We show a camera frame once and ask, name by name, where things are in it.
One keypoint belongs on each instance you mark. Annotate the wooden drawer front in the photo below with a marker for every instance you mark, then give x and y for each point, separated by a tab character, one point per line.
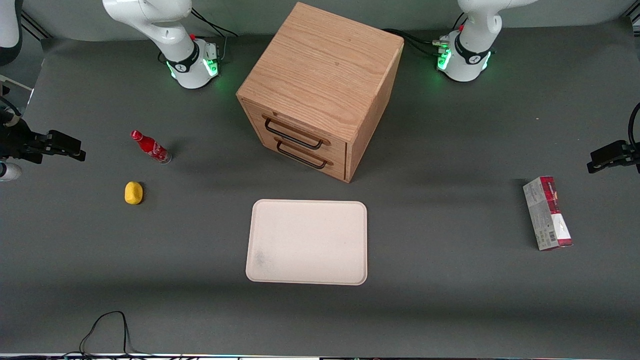
337	170
336	148

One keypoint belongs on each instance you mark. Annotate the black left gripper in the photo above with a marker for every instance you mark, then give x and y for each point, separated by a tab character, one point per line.
631	152

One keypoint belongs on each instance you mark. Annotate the red coke bottle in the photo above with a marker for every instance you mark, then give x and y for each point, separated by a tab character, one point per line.
150	146

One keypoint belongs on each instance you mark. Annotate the clear plastic plate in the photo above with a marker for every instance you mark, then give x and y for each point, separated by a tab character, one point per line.
17	92

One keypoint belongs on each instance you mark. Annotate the red and grey carton box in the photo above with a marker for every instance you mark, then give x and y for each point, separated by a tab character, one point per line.
547	215

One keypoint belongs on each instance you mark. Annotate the wooden drawer cabinet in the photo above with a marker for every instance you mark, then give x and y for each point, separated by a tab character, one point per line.
320	75

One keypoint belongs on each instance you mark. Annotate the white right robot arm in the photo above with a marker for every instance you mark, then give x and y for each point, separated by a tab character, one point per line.
150	20

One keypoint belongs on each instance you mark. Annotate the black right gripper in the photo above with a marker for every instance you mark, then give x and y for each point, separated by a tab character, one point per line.
19	142

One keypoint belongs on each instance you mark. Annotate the black frame bar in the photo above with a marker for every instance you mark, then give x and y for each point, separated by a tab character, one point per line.
35	25

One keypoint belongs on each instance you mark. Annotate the cream plastic tray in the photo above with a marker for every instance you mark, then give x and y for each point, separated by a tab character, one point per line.
307	242

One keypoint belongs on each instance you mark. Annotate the yellow toy lemon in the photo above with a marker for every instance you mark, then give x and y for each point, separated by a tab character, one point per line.
133	193

